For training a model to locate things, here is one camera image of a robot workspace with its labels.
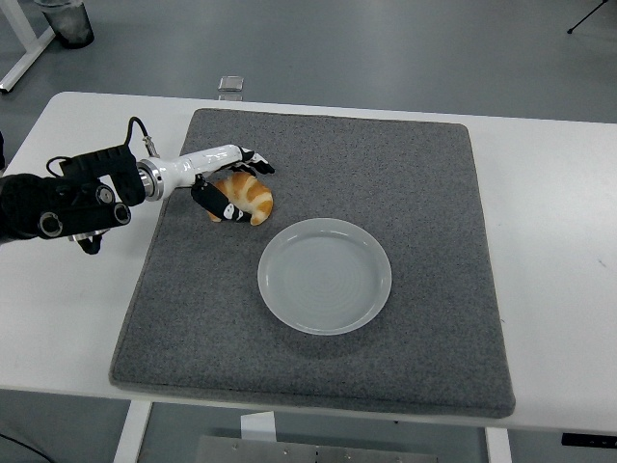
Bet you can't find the white desk frame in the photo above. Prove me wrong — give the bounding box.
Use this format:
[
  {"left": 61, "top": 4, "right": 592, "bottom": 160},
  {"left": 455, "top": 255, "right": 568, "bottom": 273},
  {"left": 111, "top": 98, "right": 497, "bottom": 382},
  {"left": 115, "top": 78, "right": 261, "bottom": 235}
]
[{"left": 0, "top": 0, "right": 57, "bottom": 95}]

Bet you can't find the black table control panel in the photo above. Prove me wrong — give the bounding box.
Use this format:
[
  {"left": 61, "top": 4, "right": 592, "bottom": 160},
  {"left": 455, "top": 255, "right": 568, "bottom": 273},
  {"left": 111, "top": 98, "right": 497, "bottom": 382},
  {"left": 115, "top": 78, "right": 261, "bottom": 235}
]
[{"left": 561, "top": 432, "right": 617, "bottom": 448}]

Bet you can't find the black mesh waste bin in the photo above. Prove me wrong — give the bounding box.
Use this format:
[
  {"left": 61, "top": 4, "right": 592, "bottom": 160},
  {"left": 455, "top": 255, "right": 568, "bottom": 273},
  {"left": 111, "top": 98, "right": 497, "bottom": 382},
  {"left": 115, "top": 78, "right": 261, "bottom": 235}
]
[{"left": 37, "top": 0, "right": 95, "bottom": 50}]

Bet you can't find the black floor cable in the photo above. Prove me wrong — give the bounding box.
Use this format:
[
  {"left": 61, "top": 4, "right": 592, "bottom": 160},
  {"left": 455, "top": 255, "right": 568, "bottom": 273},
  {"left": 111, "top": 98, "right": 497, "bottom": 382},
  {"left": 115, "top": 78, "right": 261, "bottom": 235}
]
[{"left": 0, "top": 431, "right": 49, "bottom": 463}]

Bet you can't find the black tripod leg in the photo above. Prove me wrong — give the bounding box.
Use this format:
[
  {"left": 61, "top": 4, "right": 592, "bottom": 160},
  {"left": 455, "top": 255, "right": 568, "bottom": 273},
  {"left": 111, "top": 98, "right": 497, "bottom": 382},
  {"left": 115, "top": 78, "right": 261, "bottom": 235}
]
[{"left": 566, "top": 0, "right": 609, "bottom": 35}]

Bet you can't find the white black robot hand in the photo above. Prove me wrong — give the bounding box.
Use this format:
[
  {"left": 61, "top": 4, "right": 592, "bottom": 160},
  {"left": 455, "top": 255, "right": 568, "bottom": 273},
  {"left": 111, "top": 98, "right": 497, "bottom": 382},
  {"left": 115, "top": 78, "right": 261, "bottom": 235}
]
[{"left": 158, "top": 143, "right": 277, "bottom": 225}]

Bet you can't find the white table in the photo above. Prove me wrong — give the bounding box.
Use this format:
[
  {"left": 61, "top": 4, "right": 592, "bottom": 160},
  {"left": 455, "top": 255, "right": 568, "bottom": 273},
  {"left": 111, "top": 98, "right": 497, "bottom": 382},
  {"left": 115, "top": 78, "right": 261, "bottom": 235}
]
[{"left": 0, "top": 91, "right": 617, "bottom": 463}]

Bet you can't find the round pale grey plate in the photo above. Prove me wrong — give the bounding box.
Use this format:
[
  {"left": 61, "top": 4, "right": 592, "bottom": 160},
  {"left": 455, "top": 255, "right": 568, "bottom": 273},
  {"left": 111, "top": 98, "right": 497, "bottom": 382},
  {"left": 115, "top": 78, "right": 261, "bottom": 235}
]
[{"left": 256, "top": 217, "right": 392, "bottom": 337}]

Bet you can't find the white paper tag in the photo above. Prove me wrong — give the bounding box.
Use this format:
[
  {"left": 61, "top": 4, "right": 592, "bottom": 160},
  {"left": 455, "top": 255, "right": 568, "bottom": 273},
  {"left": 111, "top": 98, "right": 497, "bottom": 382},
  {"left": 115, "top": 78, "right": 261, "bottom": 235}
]
[{"left": 240, "top": 412, "right": 277, "bottom": 443}]

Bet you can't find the grey metal plate with screws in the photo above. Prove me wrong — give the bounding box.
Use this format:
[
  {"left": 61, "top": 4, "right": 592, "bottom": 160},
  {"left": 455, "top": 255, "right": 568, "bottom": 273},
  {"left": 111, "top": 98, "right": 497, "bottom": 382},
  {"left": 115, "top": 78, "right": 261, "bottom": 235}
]
[{"left": 195, "top": 435, "right": 319, "bottom": 463}]

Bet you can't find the grey felt mat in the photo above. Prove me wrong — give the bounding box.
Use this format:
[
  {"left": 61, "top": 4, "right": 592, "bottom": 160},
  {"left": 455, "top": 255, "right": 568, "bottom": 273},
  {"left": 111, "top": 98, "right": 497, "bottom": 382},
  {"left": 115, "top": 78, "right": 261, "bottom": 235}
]
[{"left": 109, "top": 108, "right": 516, "bottom": 420}]

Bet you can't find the golden croissant bread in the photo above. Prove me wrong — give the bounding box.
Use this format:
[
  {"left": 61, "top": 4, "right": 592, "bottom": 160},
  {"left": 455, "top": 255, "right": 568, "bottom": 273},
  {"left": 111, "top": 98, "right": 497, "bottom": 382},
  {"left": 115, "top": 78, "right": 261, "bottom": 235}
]
[{"left": 207, "top": 172, "right": 275, "bottom": 227}]

